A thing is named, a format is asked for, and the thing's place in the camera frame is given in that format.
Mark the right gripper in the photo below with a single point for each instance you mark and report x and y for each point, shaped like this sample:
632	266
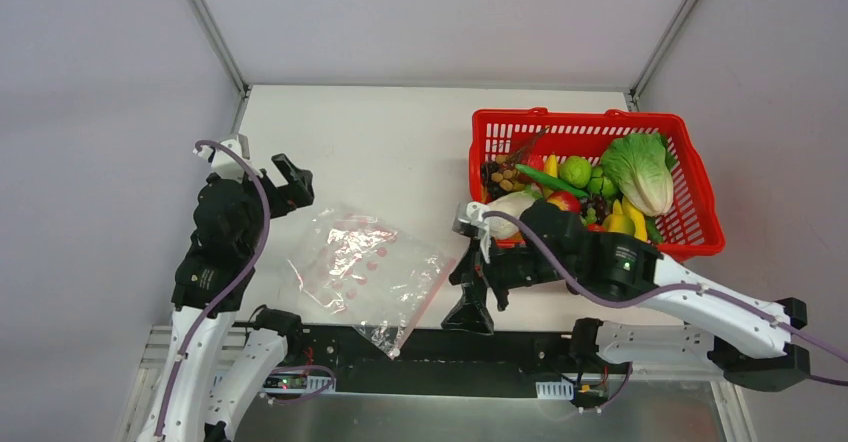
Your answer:
485	273

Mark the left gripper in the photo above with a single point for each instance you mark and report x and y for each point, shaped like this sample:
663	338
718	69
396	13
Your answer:
279	192

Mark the clear zip top bag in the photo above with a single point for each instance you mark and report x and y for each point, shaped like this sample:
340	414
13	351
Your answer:
361	271

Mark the white green napa cabbage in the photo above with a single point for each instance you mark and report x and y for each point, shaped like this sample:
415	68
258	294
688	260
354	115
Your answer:
513	204

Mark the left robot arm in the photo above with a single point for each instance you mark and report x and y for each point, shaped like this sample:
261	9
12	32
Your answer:
231	226

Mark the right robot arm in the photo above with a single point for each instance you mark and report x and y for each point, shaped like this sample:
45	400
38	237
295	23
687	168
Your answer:
748	340

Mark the dark purple grape bunch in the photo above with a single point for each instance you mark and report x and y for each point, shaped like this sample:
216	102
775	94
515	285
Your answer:
491	178

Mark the red apple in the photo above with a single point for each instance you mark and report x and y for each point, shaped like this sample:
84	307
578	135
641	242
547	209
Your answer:
565	201

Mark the green grape bunch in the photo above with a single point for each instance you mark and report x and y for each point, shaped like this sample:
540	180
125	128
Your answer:
589	216

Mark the light green lime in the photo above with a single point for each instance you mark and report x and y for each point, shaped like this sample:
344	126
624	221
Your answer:
576	171

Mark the dark green pepper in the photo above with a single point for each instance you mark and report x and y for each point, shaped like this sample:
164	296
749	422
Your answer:
600	184

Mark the yellow banana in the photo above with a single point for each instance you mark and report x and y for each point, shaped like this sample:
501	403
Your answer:
637	218

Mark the large green lettuce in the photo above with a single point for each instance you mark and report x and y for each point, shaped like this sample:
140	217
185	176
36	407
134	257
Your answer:
639	164

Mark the red plastic basket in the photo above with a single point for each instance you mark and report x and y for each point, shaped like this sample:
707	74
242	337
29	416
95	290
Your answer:
691	229

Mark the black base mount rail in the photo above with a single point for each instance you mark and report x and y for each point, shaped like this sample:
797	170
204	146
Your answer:
444	363

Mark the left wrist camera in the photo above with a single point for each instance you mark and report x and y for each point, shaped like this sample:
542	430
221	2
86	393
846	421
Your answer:
226	157

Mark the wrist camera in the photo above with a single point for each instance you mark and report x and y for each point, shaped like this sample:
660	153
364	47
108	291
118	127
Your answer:
471	222
226	157

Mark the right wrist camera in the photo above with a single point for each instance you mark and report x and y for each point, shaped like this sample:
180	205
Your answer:
471	222

